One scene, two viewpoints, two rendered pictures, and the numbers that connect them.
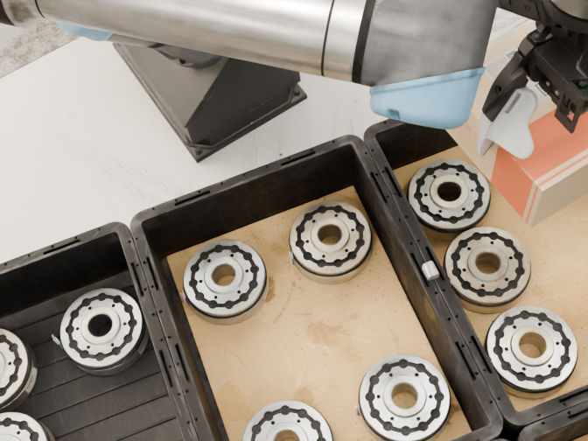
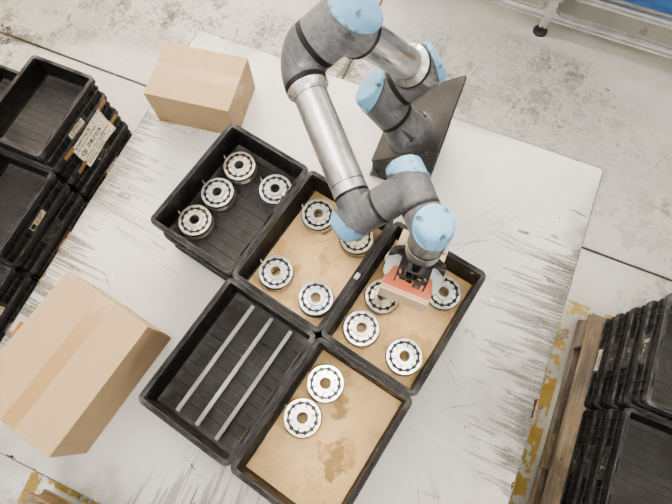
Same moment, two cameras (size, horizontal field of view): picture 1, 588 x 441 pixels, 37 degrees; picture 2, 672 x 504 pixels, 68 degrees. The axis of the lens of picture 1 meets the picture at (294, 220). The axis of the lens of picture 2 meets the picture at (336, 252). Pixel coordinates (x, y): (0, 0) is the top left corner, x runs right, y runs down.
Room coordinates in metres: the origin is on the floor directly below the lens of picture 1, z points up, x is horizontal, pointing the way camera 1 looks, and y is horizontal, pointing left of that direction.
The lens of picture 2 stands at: (0.08, -0.37, 2.26)
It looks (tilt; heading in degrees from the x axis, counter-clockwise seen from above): 71 degrees down; 47
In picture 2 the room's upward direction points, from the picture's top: 2 degrees counter-clockwise
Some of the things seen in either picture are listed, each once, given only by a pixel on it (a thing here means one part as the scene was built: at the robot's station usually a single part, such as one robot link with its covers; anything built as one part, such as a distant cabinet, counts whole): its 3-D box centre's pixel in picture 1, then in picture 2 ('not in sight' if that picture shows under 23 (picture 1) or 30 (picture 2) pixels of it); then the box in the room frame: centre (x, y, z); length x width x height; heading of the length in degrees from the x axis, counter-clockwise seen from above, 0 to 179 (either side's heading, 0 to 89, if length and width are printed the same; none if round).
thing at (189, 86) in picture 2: not in sight; (202, 90); (0.53, 0.76, 0.78); 0.30 x 0.22 x 0.16; 120
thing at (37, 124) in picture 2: not in sight; (65, 134); (0.08, 1.33, 0.37); 0.40 x 0.30 x 0.45; 21
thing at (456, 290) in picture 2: not in sight; (443, 292); (0.54, -0.34, 0.86); 0.10 x 0.10 x 0.01
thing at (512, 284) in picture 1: (486, 264); (382, 296); (0.41, -0.22, 0.86); 0.10 x 0.10 x 0.01
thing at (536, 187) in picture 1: (533, 122); (413, 270); (0.46, -0.25, 1.08); 0.16 x 0.12 x 0.07; 22
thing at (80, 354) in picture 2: not in sight; (77, 362); (-0.34, 0.29, 0.80); 0.40 x 0.30 x 0.20; 12
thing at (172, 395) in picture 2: not in sight; (233, 368); (-0.03, -0.07, 0.87); 0.40 x 0.30 x 0.11; 11
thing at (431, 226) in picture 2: not in sight; (430, 231); (0.44, -0.26, 1.40); 0.09 x 0.08 x 0.11; 62
